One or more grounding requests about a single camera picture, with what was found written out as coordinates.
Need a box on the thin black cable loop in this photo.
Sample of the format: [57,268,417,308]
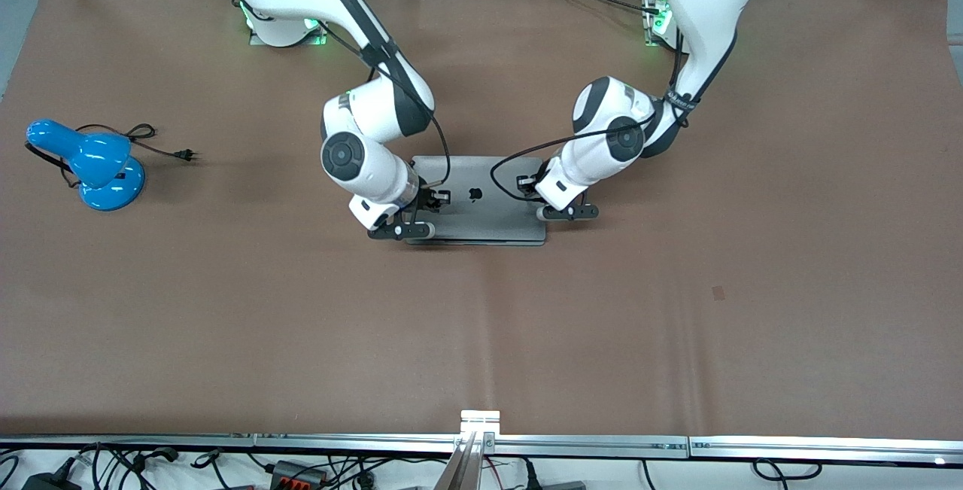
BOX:
[752,458,825,482]

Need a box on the silver bracket with aluminium strut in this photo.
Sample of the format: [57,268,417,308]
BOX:
[433,409,502,490]

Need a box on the aluminium edge rail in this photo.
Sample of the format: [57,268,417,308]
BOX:
[0,434,255,449]
[689,437,963,465]
[254,434,460,452]
[493,436,690,459]

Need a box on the black power adapter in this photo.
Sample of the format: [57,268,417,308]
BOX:
[21,460,82,490]

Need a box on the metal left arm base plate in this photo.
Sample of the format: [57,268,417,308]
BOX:
[642,0,678,47]

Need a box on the blue desk lamp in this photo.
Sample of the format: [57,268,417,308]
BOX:
[25,120,146,212]

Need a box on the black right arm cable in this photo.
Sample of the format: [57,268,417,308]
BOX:
[312,16,452,193]

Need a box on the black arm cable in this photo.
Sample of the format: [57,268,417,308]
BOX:
[312,16,452,193]
[491,27,742,201]

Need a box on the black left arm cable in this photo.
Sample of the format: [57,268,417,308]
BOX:
[491,27,742,201]

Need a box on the brown table mat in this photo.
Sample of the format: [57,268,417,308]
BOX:
[0,0,963,438]

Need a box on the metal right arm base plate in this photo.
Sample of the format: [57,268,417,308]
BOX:
[248,20,330,48]

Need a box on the black orange connector block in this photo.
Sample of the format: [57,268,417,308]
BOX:
[269,460,330,488]

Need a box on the black lamp cable with plug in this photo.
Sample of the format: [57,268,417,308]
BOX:
[74,123,200,163]

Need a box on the grey laptop with apple logo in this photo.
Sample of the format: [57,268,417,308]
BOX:
[405,156,547,247]

